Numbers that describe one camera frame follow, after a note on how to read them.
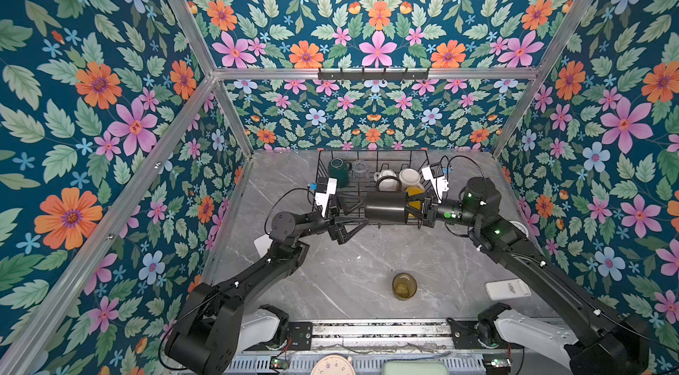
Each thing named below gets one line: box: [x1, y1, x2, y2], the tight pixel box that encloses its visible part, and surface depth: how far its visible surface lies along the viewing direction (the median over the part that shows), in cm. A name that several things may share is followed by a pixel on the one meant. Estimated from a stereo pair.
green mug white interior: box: [328, 157, 352, 189], surface depth 101 cm
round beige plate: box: [310, 354, 357, 375], surface depth 68 cm
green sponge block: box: [381, 360, 450, 375], surface depth 69 cm
